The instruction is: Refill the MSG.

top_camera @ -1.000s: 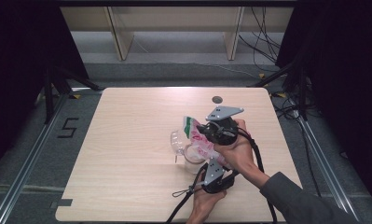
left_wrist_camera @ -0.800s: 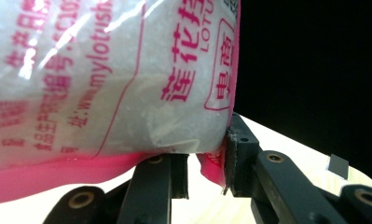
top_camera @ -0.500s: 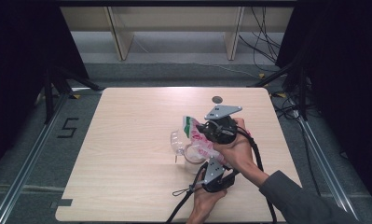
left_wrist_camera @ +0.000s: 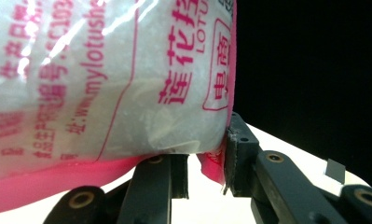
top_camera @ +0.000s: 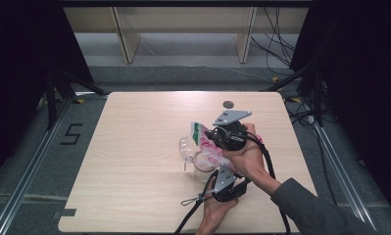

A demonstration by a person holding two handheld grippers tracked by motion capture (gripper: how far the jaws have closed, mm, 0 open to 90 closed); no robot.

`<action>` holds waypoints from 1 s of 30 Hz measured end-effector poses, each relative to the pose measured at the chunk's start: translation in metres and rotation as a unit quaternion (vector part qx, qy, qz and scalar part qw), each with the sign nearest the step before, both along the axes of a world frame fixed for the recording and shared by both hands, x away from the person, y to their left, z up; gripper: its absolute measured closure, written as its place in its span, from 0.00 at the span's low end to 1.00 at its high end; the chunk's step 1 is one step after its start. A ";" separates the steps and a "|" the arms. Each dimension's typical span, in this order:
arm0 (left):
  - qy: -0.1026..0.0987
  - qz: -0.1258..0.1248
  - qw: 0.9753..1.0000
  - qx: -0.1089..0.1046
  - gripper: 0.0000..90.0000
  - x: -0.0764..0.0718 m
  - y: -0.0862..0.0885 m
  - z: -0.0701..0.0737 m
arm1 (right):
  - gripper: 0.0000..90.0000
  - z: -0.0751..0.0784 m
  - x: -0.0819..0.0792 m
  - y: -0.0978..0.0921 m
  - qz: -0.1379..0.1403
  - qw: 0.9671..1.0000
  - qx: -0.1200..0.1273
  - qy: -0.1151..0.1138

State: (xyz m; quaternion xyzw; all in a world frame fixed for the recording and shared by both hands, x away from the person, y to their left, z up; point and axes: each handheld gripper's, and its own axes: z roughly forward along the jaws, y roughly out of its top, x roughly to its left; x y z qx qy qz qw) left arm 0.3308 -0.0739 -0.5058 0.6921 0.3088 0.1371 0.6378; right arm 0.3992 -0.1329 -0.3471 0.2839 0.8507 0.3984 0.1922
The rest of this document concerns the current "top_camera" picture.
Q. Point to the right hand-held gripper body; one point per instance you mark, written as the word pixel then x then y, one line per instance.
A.
pixel 229 137

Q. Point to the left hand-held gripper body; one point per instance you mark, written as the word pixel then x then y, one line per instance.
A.
pixel 224 178

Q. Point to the pink and white plastic bag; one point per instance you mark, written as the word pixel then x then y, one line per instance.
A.
pixel 207 145

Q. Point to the person's right hand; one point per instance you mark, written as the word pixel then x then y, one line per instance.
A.
pixel 248 160

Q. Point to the person's left hand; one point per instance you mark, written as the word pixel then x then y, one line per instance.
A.
pixel 216 215

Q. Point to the yellow tape marker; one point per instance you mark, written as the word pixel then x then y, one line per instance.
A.
pixel 295 99
pixel 80 101
pixel 275 79

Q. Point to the black metal stand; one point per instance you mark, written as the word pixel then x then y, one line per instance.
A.
pixel 318 104
pixel 51 104

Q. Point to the black curtain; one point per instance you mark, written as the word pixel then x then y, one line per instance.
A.
pixel 20 65
pixel 363 81

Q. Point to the black tape strip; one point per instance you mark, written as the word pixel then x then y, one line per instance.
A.
pixel 67 212

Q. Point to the aluminium floor rail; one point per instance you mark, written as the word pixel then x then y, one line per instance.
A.
pixel 340 173
pixel 29 166

